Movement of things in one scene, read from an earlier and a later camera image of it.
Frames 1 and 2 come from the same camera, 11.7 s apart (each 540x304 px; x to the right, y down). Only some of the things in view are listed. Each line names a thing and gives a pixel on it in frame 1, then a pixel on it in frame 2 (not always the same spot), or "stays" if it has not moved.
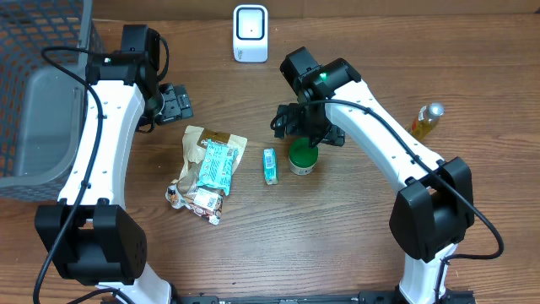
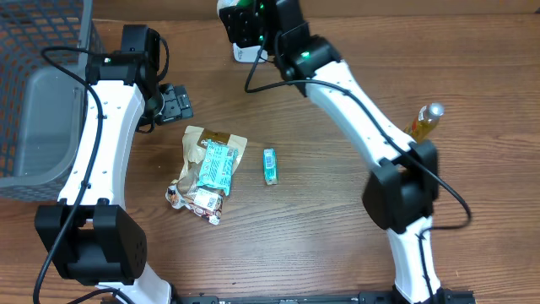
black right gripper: (288, 120) → (238, 24)
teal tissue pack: (270, 165) stays
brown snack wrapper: (206, 202) stays
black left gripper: (179, 103) stays
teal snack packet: (217, 166) stays
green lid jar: (302, 157) → (227, 3)
